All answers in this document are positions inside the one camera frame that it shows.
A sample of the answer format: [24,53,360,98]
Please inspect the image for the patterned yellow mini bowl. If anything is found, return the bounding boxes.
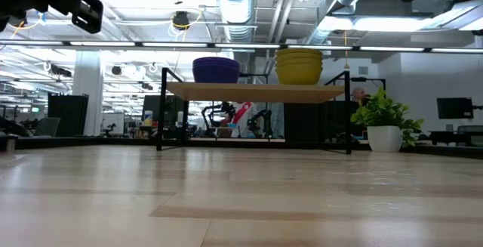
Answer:
[275,57,324,66]
[275,63,324,86]
[275,52,324,60]
[275,48,324,55]

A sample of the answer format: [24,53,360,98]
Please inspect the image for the white round pillar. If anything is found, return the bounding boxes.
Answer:
[72,50,104,137]

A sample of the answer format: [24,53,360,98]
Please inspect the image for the black partition cabinet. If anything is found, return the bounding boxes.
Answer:
[48,94,90,137]

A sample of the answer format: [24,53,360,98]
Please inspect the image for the black computer monitor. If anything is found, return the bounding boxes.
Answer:
[436,97,475,120]

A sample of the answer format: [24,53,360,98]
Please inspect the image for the green plant white pot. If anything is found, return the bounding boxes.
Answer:
[349,87,425,153]

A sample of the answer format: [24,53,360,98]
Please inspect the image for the dark office desk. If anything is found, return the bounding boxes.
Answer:
[428,124,483,147]

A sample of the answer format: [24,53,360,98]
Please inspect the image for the long LED light bar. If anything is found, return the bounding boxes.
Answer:
[0,39,483,54]

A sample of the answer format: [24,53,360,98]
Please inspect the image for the dark low cabinet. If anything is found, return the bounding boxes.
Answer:
[283,101,363,143]

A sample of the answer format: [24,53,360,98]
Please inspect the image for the wooden shelf black metal legs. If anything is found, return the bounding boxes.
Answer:
[155,67,352,156]

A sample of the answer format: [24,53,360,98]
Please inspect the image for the black ceiling camera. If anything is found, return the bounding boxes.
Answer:
[172,11,191,31]

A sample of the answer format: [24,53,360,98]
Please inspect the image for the yellow hanging cord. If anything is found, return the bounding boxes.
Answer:
[342,30,350,69]

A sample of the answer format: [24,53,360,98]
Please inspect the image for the black aluminium table frame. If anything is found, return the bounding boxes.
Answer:
[0,135,483,161]

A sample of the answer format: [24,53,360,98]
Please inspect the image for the silver ribbed ventilation duct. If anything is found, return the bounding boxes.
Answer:
[214,0,260,44]

